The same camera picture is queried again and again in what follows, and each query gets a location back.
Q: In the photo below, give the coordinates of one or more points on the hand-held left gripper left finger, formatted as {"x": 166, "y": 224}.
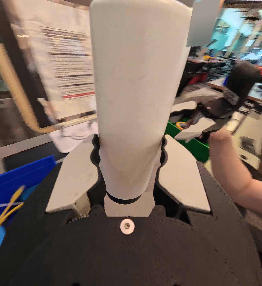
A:
{"x": 75, "y": 174}

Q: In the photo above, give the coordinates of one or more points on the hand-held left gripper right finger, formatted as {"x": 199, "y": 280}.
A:
{"x": 184, "y": 178}

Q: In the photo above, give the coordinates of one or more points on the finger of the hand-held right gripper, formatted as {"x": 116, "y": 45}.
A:
{"x": 198, "y": 128}
{"x": 204, "y": 94}

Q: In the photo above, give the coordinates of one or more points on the yellow masking tape roll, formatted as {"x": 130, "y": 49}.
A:
{"x": 181, "y": 125}

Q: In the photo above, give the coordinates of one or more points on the green plastic bin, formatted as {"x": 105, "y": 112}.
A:
{"x": 195, "y": 149}

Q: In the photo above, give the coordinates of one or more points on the blue plastic bin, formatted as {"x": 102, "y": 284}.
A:
{"x": 21, "y": 172}

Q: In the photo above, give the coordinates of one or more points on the white bottle with black cap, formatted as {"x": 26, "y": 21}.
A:
{"x": 137, "y": 89}

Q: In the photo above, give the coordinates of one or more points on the person's right forearm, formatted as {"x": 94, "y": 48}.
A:
{"x": 233, "y": 176}

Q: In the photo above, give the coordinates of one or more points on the person's right hand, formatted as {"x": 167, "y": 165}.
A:
{"x": 220, "y": 136}

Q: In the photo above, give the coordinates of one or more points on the white rounded object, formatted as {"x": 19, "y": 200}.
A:
{"x": 182, "y": 106}

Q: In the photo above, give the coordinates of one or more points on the clear acrylic sign holder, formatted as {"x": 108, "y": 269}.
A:
{"x": 70, "y": 55}

